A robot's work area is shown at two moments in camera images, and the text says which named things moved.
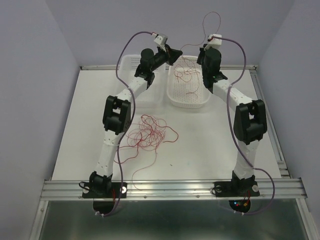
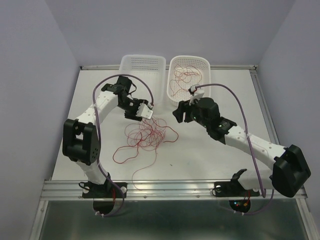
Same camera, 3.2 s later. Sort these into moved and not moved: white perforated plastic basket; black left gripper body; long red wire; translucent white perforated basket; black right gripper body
Moved: black left gripper body; long red wire; black right gripper body
Not moved: white perforated plastic basket; translucent white perforated basket
